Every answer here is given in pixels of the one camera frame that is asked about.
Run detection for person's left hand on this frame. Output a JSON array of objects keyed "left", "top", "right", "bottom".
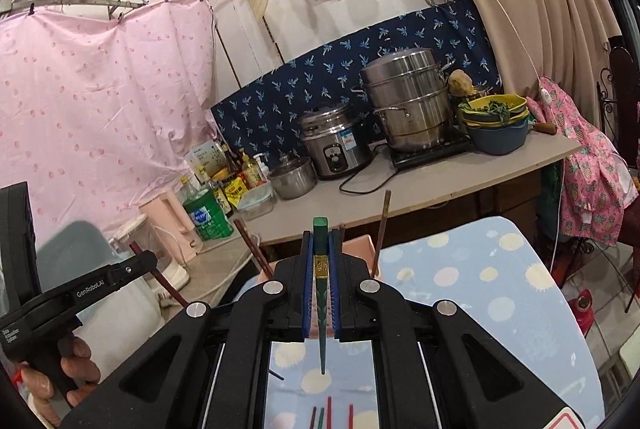
[{"left": 19, "top": 335, "right": 101, "bottom": 428}]

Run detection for pink dotted curtain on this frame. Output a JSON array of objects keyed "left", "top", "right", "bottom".
[{"left": 1, "top": 0, "right": 215, "bottom": 243}]

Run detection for navy floral cloth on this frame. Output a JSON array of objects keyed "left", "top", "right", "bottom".
[{"left": 212, "top": 0, "right": 503, "bottom": 168}]

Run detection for green chopstick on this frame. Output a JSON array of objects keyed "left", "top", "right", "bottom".
[
  {"left": 314, "top": 217, "right": 330, "bottom": 375},
  {"left": 317, "top": 407, "right": 326, "bottom": 429}
]

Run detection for blue and yellow stacked basins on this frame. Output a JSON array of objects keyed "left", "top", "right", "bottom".
[{"left": 458, "top": 94, "right": 529, "bottom": 156}]

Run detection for green dish soap bottle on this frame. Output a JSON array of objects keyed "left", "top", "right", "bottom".
[{"left": 180, "top": 175, "right": 233, "bottom": 241}]

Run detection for pink electric kettle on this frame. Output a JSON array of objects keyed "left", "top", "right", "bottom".
[{"left": 139, "top": 189, "right": 203, "bottom": 265}]

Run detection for stacked steel steamer pot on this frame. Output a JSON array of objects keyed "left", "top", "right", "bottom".
[{"left": 361, "top": 48, "right": 451, "bottom": 152}]

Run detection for white dish rack bin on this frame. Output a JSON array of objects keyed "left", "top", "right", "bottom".
[{"left": 37, "top": 221, "right": 165, "bottom": 378}]

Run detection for pink pineapple apron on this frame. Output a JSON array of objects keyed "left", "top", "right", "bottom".
[{"left": 527, "top": 77, "right": 638, "bottom": 246}]

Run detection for silver rice cooker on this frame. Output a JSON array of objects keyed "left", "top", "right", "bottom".
[{"left": 299, "top": 104, "right": 372, "bottom": 180}]

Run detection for small steel lidded pot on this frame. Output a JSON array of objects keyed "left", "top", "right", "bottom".
[{"left": 268, "top": 155, "right": 317, "bottom": 200}]

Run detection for glass blender jar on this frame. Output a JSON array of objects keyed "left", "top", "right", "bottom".
[{"left": 110, "top": 213, "right": 190, "bottom": 290}]

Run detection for clear food container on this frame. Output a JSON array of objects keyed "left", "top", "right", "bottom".
[{"left": 238, "top": 182, "right": 276, "bottom": 221}]

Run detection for soy sauce bottle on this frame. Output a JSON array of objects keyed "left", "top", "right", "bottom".
[{"left": 209, "top": 180, "right": 233, "bottom": 218}]

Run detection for white paper box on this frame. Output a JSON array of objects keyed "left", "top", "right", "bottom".
[{"left": 186, "top": 140, "right": 227, "bottom": 183}]

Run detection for light blue planet tablecloth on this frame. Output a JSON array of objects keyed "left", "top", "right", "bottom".
[{"left": 265, "top": 217, "right": 605, "bottom": 428}]

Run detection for pink perforated utensil holder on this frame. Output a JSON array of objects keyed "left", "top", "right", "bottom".
[{"left": 257, "top": 234, "right": 375, "bottom": 338}]

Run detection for black induction cooker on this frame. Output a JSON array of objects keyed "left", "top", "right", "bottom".
[{"left": 388, "top": 130, "right": 473, "bottom": 171}]

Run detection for brown chopstick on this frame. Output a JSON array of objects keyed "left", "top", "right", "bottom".
[
  {"left": 371, "top": 189, "right": 392, "bottom": 279},
  {"left": 233, "top": 219, "right": 273, "bottom": 279}
]

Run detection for yellow seasoning packet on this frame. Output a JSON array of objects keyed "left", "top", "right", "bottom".
[{"left": 224, "top": 176, "right": 248, "bottom": 208}]

